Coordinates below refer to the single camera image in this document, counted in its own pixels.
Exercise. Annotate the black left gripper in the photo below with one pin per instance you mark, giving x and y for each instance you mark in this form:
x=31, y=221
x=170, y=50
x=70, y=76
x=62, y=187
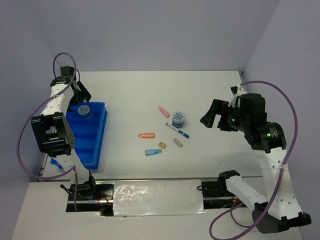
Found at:
x=83, y=94

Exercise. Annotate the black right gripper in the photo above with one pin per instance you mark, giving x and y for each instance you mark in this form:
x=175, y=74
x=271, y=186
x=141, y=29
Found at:
x=217, y=107

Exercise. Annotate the blue paint jar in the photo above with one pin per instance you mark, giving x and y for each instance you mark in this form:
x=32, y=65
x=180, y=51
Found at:
x=85, y=111
x=178, y=119

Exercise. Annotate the blue white marker pen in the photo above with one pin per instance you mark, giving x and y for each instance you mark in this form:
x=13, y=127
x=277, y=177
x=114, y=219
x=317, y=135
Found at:
x=177, y=130

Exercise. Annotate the grey rectangular eraser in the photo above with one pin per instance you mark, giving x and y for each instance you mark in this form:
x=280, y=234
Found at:
x=177, y=142

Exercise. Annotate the pink correction tape case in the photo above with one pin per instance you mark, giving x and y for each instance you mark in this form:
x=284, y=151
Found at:
x=163, y=112

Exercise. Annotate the tan small eraser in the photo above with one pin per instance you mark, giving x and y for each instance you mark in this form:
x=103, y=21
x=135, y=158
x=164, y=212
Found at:
x=162, y=145

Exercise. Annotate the orange correction tape case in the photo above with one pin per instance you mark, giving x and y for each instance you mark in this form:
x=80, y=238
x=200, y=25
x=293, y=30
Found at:
x=147, y=135

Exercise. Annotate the blue correction tape case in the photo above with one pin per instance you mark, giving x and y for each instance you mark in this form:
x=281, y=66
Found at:
x=151, y=152

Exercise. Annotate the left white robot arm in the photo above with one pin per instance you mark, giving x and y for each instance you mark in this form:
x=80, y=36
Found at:
x=54, y=135

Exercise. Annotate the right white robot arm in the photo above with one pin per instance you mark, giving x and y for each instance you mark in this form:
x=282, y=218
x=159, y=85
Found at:
x=278, y=210

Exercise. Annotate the blue plastic divided tray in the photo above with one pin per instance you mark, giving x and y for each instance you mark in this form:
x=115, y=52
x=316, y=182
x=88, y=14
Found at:
x=89, y=133

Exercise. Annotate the silver foil tape panel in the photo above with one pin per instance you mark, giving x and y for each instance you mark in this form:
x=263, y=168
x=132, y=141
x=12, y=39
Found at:
x=157, y=198

